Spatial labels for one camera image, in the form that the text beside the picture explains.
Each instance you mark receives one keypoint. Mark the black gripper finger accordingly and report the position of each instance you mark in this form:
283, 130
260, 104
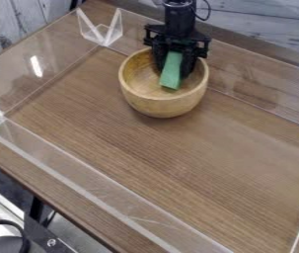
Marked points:
189, 59
160, 53

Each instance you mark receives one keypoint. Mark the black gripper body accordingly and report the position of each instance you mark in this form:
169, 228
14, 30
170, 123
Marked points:
157, 33

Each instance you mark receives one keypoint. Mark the green rectangular block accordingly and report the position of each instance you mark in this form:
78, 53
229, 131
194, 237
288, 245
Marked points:
173, 70

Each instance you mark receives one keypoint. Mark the brown wooden bowl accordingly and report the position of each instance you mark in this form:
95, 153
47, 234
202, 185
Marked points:
152, 99

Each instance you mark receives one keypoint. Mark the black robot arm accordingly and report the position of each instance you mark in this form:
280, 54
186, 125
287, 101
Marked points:
180, 17

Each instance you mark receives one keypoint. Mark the clear acrylic front barrier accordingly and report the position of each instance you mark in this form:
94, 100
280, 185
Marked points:
128, 223

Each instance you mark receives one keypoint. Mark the black table leg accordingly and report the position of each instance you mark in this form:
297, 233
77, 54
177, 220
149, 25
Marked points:
37, 209

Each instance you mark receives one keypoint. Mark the clear acrylic corner bracket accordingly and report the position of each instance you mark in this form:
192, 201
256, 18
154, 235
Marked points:
102, 34

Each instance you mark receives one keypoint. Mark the black metal base plate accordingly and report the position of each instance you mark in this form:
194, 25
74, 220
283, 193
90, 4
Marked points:
31, 241

